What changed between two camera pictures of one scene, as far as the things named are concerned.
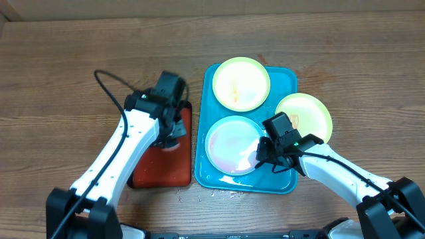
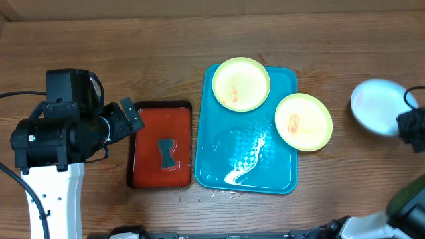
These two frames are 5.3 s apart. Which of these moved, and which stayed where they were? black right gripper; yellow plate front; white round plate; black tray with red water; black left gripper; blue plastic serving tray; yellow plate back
Moved: black right gripper; white round plate; black left gripper
Stayed: yellow plate back; yellow plate front; black tray with red water; blue plastic serving tray
